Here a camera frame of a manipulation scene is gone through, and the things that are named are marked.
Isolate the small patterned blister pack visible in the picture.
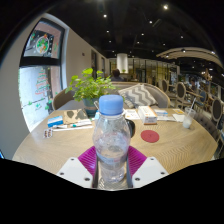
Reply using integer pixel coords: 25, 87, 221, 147
42, 128, 54, 139

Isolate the flat round red coaster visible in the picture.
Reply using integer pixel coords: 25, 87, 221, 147
140, 129, 160, 144

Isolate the small blue white box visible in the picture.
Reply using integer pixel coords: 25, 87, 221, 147
153, 108, 169, 117

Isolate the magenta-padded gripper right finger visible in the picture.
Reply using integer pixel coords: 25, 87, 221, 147
125, 145, 170, 190

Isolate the person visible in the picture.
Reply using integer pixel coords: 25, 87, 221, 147
109, 68, 125, 83

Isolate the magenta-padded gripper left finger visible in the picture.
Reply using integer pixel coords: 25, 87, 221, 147
56, 145, 100, 190

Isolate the grey curved sofa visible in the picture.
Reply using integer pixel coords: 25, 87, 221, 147
51, 81, 172, 112

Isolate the green potted plant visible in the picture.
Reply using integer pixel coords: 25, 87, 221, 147
64, 67, 116, 118

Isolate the clear blue-capped water bottle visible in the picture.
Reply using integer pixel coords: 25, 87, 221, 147
92, 94, 132, 191

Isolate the white teal tube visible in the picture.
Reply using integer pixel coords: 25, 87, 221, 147
51, 119, 94, 132

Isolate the white paper napkin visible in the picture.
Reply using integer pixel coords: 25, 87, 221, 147
172, 113, 186, 123

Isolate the group of ceiling lights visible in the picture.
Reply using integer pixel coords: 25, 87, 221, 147
99, 3, 218, 58

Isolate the small yellow card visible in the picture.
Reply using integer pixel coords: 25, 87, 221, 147
172, 108, 185, 116

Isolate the white orange carton box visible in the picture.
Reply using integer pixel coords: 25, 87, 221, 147
137, 105, 158, 125

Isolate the brown patterned notebook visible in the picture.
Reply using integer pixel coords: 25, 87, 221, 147
63, 108, 89, 125

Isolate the grey white chevron cushion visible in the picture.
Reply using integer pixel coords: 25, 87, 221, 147
118, 83, 158, 109

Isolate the clear plastic cup with straw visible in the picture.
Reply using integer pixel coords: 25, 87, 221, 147
182, 97, 198, 130

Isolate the open printed booklet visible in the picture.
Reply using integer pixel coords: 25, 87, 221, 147
123, 108, 141, 121

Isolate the group of dining chairs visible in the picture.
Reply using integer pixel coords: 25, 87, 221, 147
159, 78, 224, 128

